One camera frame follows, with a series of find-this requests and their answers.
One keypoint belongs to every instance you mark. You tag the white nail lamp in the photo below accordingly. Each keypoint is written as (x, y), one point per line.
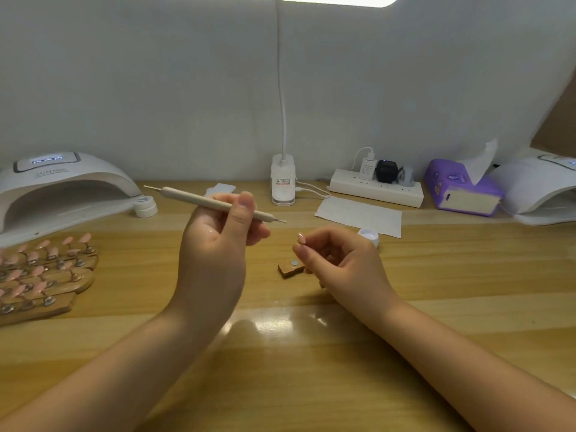
(61, 186)
(540, 187)

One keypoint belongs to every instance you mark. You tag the grey plug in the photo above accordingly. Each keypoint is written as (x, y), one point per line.
(407, 176)

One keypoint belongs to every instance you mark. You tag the white paper sheet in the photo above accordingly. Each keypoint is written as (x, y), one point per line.
(358, 217)

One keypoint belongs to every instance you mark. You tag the brown wooden board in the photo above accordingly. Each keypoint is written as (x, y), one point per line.
(558, 121)

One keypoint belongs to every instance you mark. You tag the person's right forearm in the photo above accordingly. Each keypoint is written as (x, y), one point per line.
(477, 373)

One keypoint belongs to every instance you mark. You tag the white charger plug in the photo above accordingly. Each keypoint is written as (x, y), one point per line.
(368, 167)

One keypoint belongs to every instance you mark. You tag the small closed white jar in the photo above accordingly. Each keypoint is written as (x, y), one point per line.
(145, 207)

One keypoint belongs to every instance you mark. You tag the person's left forearm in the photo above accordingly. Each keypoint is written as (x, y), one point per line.
(99, 378)

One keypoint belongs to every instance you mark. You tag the white tissue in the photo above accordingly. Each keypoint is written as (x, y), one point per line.
(481, 162)

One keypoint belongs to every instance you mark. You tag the black plug adapter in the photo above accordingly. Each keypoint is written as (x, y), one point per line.
(388, 172)

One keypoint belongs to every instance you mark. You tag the person's left hand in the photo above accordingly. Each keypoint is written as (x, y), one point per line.
(214, 256)

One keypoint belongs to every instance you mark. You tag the person's right hand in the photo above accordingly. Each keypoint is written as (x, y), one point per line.
(355, 274)

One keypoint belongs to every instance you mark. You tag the purple tissue box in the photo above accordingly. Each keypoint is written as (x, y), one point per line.
(447, 186)

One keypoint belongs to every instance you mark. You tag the wooden nail holder strip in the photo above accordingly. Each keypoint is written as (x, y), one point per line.
(290, 269)

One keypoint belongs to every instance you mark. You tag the white desk lamp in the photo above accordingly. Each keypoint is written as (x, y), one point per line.
(283, 180)

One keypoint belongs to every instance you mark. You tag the grey dotting pen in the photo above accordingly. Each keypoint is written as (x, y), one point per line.
(184, 195)

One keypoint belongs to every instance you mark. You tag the stack of white cotton pads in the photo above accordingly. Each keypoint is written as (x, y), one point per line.
(220, 188)

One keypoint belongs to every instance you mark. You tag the white gel jar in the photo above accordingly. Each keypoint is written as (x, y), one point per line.
(369, 236)

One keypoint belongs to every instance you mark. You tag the wooden stands with pink nails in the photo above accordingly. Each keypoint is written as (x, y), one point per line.
(40, 279)

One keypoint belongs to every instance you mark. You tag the white power strip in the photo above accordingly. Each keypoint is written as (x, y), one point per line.
(376, 187)

